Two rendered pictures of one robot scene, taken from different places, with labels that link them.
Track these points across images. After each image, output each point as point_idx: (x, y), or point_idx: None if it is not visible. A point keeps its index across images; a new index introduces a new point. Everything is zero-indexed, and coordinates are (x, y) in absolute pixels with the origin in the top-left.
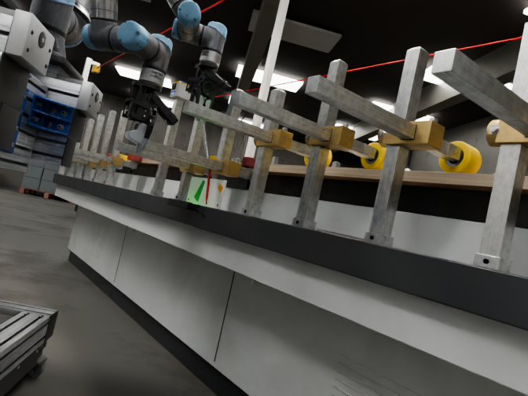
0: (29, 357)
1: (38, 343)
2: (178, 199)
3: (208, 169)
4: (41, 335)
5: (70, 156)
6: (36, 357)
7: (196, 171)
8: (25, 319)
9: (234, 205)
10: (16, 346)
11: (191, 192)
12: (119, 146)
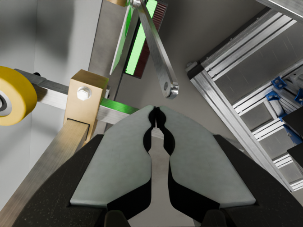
0: (217, 50)
1: (209, 57)
2: (110, 88)
3: (50, 87)
4: (210, 59)
5: (300, 120)
6: (203, 58)
7: (99, 76)
8: (222, 66)
9: (5, 29)
10: (252, 30)
11: (119, 54)
12: (240, 144)
